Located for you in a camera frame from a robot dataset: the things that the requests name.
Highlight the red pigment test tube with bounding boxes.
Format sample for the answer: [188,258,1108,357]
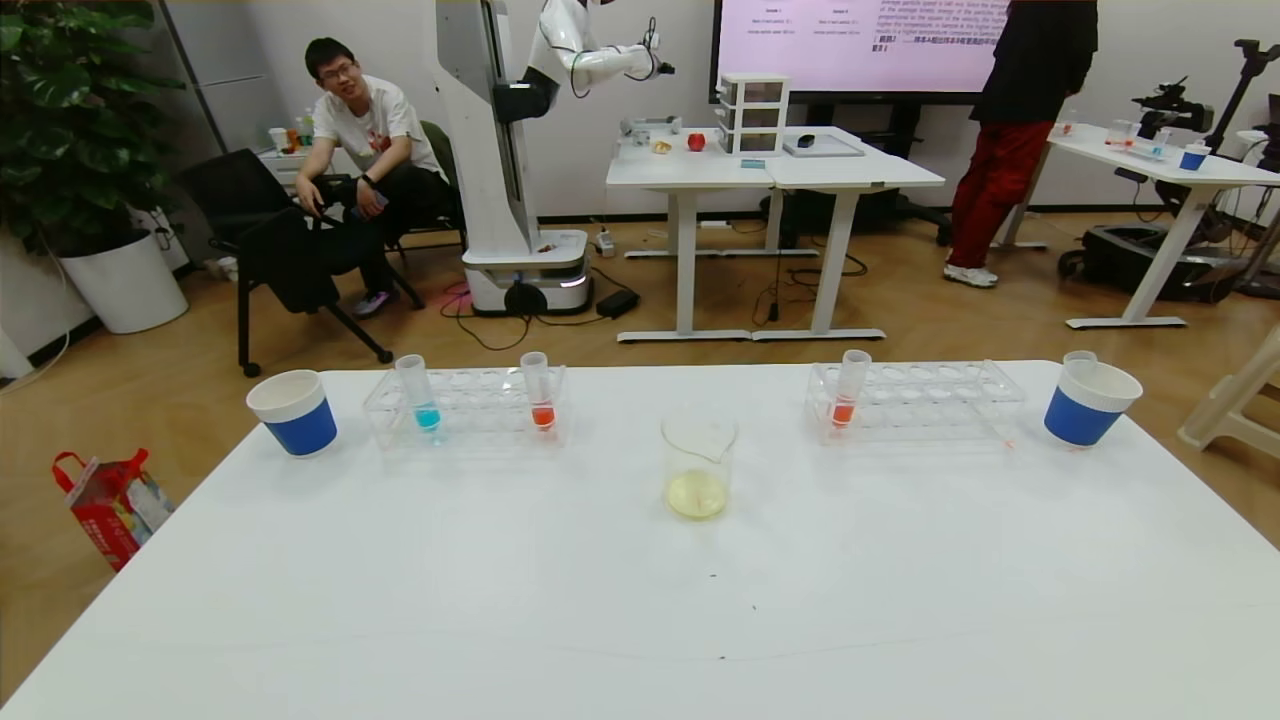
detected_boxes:
[520,351,557,433]
[830,349,873,429]

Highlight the glass beaker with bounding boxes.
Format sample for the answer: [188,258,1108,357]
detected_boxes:
[660,410,740,522]

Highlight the clear test tube rack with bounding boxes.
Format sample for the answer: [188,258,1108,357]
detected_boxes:
[804,360,1029,446]
[362,364,571,451]

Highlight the blue pigment test tube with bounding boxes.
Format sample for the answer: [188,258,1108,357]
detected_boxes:
[395,354,443,436]

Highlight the small clear tube rack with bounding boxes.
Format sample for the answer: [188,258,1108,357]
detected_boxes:
[1105,120,1173,161]

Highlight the white standing desk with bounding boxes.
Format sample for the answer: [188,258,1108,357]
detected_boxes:
[752,126,947,342]
[606,128,777,344]

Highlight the white tall mobile robot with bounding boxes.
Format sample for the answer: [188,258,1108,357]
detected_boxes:
[432,0,677,318]

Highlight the white drawer unit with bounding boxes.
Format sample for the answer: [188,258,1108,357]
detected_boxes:
[717,72,792,158]

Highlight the dark padded chair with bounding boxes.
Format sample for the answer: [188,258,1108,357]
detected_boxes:
[385,120,469,307]

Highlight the grey flat pad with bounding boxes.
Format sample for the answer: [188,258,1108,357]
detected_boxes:
[782,133,867,159]

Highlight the black screen stand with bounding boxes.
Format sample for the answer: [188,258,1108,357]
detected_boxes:
[758,100,957,248]

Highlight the blue paper cup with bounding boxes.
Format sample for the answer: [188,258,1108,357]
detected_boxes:
[246,369,339,459]
[1043,359,1144,449]

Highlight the seated man white shirt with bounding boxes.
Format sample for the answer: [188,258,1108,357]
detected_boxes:
[295,38,451,319]

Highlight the black office chair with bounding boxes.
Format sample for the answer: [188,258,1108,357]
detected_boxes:
[178,148,396,378]

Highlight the large display screen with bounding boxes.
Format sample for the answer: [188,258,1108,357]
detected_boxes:
[710,0,1013,107]

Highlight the white side cabinet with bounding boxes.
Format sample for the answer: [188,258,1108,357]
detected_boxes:
[258,146,336,187]

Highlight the grey metal cabinet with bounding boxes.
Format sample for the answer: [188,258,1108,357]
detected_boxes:
[160,0,301,263]

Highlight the standing person red trousers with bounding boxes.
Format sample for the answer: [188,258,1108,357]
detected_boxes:
[945,0,1100,290]

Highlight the black mobile robot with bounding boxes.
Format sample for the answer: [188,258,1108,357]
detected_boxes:
[1058,40,1280,304]

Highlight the white plant pot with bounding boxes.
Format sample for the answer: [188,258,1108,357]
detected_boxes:
[58,228,191,335]

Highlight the long white desk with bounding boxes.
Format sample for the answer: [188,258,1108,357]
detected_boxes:
[990,120,1280,331]

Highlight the red shopping bag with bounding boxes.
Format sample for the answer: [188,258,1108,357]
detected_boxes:
[53,448,176,573]

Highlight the green potted plant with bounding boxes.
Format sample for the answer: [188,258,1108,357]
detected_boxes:
[0,0,187,257]

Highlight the black floor cable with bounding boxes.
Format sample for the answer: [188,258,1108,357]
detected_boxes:
[748,215,871,327]
[438,285,613,352]

